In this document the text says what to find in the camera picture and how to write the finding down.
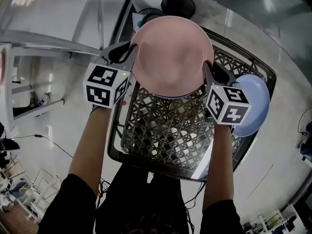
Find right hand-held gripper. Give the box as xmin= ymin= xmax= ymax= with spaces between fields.
xmin=203 ymin=60 xmax=252 ymax=126

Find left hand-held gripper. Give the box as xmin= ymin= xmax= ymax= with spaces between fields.
xmin=82 ymin=41 xmax=140 ymax=109

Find pink big plate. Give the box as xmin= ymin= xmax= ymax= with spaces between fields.
xmin=131 ymin=15 xmax=215 ymax=99

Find person's right forearm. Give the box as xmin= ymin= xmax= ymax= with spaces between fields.
xmin=202 ymin=123 xmax=236 ymax=213

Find person's left forearm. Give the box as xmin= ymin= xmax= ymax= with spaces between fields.
xmin=68 ymin=106 xmax=118 ymax=197

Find white metal shelf rack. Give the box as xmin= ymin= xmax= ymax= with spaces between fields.
xmin=0 ymin=0 xmax=134 ymax=57

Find person's black trousers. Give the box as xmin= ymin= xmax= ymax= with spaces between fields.
xmin=116 ymin=166 xmax=187 ymax=204

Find pale pink dish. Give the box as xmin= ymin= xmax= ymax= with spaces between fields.
xmin=0 ymin=52 xmax=7 ymax=87

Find person's black printed shirt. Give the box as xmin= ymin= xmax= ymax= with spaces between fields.
xmin=39 ymin=173 xmax=246 ymax=234

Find black floor cable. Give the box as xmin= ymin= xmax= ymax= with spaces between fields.
xmin=9 ymin=133 xmax=74 ymax=158
xmin=297 ymin=106 xmax=312 ymax=137

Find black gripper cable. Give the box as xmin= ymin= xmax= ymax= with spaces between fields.
xmin=184 ymin=181 xmax=208 ymax=234

